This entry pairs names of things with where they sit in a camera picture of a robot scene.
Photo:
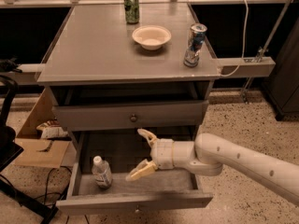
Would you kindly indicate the grey drawer cabinet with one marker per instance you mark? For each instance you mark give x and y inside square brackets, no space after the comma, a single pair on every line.
[96,62]

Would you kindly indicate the open grey bottom drawer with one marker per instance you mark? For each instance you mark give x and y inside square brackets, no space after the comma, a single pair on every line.
[124,150]

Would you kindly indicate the grey wall ledge rail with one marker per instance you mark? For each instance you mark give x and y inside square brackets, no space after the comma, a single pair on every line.
[247,67]

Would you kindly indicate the closed grey upper drawer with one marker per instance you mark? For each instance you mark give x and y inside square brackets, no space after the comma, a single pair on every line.
[129,116]

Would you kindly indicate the white bowl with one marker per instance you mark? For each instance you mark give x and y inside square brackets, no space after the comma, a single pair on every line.
[151,37]

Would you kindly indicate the green soda can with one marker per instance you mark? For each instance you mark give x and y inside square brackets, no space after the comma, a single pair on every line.
[131,8]

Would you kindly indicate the clear plastic water bottle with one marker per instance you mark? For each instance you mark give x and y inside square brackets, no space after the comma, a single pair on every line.
[102,173]

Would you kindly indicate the flat cardboard piece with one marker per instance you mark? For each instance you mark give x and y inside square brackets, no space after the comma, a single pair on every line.
[41,152]

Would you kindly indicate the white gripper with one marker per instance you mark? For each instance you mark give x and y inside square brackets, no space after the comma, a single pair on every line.
[162,153]

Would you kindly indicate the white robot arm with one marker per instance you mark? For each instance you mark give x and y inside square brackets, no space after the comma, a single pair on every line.
[208,153]

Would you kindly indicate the blue silver drink can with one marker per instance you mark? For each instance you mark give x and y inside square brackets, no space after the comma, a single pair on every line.
[197,35]

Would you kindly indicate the snack package on floor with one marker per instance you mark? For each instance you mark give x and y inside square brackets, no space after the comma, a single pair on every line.
[51,129]

